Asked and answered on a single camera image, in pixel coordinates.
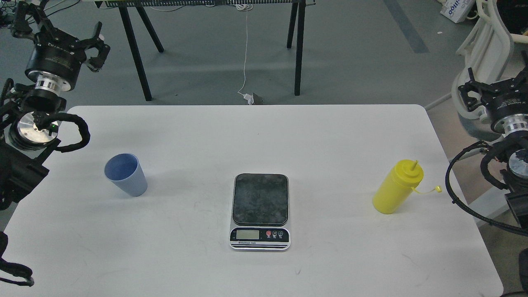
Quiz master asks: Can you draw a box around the white office chair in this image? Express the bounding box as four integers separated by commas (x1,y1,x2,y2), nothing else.
426,0,527,141

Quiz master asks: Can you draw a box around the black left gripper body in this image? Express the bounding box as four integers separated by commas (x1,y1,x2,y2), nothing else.
25,30,96,92

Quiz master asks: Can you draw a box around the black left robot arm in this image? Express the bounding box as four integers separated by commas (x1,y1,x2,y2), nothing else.
0,0,110,210

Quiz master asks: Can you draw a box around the blue ribbed plastic cup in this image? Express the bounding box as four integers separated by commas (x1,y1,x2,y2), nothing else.
104,153,148,197

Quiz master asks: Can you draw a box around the white power adapter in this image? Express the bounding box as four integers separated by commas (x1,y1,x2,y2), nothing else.
243,93,264,105

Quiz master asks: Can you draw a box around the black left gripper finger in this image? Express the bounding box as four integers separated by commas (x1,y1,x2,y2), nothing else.
86,22,111,73
10,2,51,42

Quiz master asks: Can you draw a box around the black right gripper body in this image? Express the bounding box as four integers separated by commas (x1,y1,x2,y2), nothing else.
481,80,528,134

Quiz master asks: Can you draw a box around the yellow squeeze bottle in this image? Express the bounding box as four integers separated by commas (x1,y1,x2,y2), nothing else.
372,159,443,215

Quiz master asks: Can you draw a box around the white printed box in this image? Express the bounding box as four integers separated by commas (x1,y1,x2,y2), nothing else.
439,0,478,23

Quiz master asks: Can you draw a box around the black trestle table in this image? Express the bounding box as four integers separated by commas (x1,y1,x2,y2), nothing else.
89,0,314,103

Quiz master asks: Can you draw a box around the digital kitchen scale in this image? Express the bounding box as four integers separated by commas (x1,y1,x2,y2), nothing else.
229,173,292,252

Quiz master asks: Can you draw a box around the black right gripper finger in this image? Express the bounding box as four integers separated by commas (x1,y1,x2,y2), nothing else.
511,53,528,90
458,66,490,123

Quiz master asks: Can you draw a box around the white hanging cable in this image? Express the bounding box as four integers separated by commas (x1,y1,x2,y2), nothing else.
235,3,253,99

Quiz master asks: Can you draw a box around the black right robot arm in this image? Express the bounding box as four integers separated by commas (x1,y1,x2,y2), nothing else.
445,66,528,237

